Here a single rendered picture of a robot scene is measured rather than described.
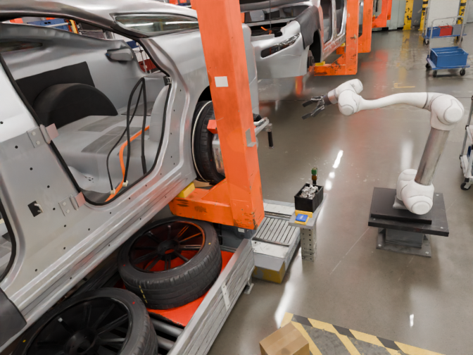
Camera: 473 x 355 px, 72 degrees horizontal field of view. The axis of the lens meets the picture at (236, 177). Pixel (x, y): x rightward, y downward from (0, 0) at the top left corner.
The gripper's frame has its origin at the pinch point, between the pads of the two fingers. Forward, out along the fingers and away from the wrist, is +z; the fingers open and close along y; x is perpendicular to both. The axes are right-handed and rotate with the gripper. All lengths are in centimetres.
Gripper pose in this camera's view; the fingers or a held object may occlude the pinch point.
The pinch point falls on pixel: (303, 110)
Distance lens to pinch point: 240.8
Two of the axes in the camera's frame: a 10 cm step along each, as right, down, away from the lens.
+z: -7.6, 3.0, 5.8
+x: -6.3, -5.6, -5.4
